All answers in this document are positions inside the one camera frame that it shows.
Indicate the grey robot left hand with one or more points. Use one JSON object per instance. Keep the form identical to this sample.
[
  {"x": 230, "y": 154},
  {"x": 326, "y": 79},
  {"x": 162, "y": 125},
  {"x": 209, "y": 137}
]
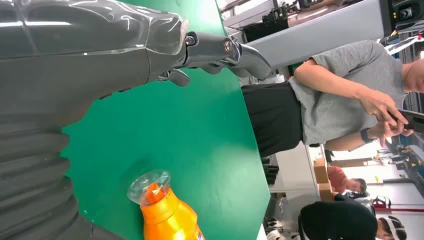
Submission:
[{"x": 82, "y": 49}]

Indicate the orange plastic bottle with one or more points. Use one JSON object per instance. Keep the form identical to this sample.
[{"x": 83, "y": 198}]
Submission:
[{"x": 165, "y": 215}]

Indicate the dark wristwatch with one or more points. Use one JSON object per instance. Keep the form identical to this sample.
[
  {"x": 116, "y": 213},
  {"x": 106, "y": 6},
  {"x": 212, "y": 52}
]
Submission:
[{"x": 366, "y": 136}]

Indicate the black smartphone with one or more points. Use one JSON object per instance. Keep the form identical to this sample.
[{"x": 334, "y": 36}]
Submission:
[{"x": 415, "y": 121}]

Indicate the standing person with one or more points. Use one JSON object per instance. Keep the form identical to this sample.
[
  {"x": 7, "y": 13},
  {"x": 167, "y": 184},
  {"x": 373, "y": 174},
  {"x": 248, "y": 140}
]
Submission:
[{"x": 331, "y": 109}]

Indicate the person in red top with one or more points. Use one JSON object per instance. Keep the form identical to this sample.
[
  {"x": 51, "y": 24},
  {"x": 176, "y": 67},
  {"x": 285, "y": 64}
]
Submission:
[{"x": 341, "y": 180}]

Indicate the brown cardboard box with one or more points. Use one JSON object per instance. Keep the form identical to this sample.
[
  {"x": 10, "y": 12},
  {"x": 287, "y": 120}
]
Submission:
[{"x": 322, "y": 179}]

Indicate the grey machine stand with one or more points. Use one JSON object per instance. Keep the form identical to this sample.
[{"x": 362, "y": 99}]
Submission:
[{"x": 318, "y": 33}]

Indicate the white desk panel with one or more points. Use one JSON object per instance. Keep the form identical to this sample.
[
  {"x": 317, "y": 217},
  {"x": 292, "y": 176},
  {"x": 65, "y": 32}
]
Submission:
[{"x": 294, "y": 169}]

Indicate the person with white headset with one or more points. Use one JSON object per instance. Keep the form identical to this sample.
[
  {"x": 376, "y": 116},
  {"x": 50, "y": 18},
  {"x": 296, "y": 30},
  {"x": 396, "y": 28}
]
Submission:
[{"x": 338, "y": 220}]

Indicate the black chair base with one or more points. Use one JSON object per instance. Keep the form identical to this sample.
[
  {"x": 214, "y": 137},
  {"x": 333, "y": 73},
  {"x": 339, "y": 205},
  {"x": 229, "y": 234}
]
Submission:
[{"x": 271, "y": 170}]

